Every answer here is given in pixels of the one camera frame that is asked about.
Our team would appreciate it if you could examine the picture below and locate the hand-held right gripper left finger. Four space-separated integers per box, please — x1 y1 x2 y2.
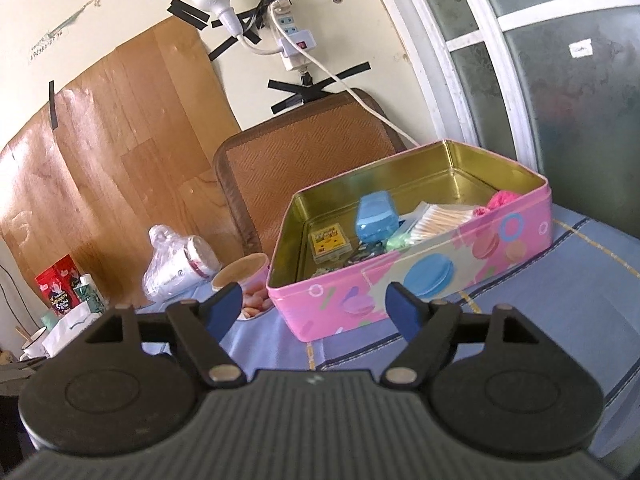
85 282 246 389

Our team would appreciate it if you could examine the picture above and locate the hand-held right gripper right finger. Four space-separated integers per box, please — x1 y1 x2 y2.
382 282 543 389

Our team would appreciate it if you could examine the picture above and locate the pink macaron print tin box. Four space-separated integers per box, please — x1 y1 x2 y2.
266 139 554 344

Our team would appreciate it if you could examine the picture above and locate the pink fluffy soft item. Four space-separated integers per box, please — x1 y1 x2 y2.
474 188 522 219

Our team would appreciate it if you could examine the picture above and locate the pale green soft item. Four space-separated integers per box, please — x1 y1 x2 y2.
384 229 417 252

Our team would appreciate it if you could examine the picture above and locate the paper cup with pink print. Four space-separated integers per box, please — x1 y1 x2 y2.
211 253 274 322

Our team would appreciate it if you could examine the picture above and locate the clear plastic bag of cups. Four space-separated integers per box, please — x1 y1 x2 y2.
142 224 224 304

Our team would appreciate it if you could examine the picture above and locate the blue plastic case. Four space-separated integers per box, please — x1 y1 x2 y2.
355 190 399 248

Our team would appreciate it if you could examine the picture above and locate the pack of cotton swabs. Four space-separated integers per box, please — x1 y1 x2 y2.
399 201 475 242

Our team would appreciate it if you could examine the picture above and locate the small yellow card box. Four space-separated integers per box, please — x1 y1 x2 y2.
309 226 352 262

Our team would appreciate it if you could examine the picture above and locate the blue striped tablecloth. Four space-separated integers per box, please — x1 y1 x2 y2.
140 204 640 461

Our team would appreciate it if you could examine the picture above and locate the green bottle with white cap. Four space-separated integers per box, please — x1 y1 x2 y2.
74 273 109 314

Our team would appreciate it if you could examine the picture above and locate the white paper bag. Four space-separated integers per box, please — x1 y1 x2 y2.
41 304 102 358

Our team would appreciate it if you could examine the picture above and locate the brown woven chair back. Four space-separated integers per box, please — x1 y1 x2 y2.
213 88 408 258

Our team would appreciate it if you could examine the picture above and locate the red printed packet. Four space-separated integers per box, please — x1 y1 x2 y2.
34 254 84 317

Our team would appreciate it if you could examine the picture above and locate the white enamel mug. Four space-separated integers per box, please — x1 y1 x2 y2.
19 326 52 362

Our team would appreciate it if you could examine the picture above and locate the black tape strip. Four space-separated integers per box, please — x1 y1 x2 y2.
48 80 60 132
208 0 293 62
267 62 373 115
168 0 212 29

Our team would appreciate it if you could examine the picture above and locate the wood-grain wall sheet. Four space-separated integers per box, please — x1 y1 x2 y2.
0 22 247 313

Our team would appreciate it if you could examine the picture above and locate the white power cable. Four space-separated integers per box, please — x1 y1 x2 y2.
239 32 422 150

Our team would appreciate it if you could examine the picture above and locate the white plug adapter red switch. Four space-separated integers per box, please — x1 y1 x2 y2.
276 30 318 73

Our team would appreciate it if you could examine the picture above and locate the white window frame frosted glass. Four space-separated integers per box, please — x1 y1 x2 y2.
359 0 640 242

